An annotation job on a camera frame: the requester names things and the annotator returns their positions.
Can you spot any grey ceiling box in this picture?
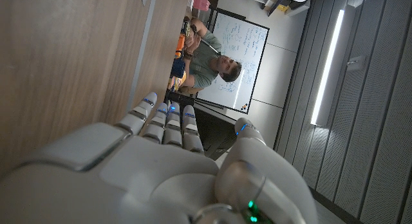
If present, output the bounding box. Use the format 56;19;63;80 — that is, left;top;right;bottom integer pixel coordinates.
346;55;367;72

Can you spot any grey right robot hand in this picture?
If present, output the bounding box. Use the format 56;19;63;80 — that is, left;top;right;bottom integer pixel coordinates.
0;91;319;224

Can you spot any long ceiling light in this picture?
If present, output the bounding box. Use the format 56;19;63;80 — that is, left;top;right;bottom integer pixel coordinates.
309;8;345;127

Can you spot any pink plastic box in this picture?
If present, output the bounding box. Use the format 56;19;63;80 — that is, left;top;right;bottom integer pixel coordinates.
191;0;212;12

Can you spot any yellow plastic object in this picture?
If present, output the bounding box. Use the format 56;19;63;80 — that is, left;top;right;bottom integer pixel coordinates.
167;71;187;91

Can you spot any seated person green shirt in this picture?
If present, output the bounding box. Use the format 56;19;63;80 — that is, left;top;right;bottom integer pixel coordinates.
180;17;243;89

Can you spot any whiteboard with black frame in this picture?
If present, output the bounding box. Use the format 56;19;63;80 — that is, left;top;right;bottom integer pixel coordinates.
196;8;270;115

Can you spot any orange plastic item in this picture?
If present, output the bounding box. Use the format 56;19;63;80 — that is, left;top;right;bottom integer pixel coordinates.
174;33;187;59

